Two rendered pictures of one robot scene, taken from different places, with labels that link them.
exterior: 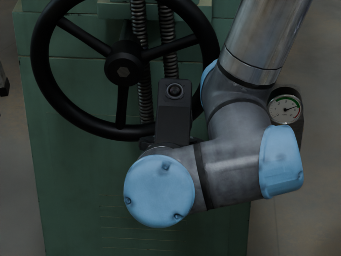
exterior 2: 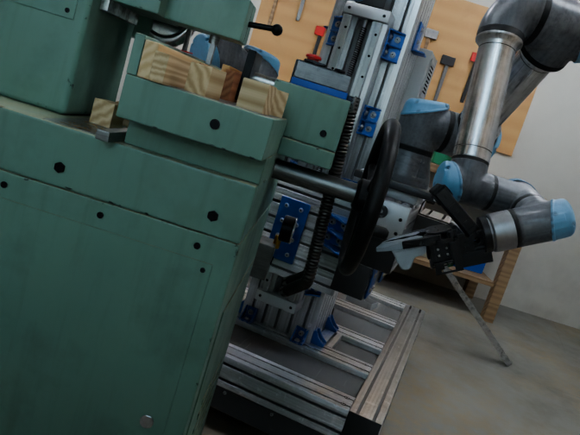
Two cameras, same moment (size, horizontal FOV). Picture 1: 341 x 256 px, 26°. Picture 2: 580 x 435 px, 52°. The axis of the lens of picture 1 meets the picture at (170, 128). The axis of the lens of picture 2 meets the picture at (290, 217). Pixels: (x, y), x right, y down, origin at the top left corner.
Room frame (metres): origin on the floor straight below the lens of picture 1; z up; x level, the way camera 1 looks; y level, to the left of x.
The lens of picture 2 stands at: (1.13, 1.13, 0.92)
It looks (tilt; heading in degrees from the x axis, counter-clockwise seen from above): 10 degrees down; 267
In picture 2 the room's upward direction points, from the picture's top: 17 degrees clockwise
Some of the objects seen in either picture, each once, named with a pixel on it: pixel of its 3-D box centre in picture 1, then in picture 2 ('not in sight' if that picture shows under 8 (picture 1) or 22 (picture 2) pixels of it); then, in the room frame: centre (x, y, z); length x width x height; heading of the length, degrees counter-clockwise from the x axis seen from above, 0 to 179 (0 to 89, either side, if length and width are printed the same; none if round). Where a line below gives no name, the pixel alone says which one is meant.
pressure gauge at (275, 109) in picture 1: (283, 108); (285, 232); (1.07, -0.20, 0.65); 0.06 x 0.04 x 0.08; 86
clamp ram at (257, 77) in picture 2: not in sight; (264, 82); (1.20, 0.01, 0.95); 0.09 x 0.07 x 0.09; 86
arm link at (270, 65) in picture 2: not in sight; (255, 72); (1.27, -0.67, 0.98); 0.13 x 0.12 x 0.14; 39
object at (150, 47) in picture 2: not in sight; (198, 76); (1.32, 0.01, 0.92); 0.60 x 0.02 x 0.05; 86
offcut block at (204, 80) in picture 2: not in sight; (204, 81); (1.26, 0.27, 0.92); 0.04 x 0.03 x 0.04; 150
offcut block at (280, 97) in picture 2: not in sight; (270, 101); (1.17, 0.15, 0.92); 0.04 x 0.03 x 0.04; 126
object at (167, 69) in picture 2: not in sight; (211, 83); (1.30, -0.02, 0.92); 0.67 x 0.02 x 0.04; 86
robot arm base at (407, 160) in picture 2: not in sight; (406, 163); (0.79, -0.52, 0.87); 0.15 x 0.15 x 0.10
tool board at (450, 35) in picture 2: not in sight; (396, 51); (0.57, -3.18, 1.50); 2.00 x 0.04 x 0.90; 177
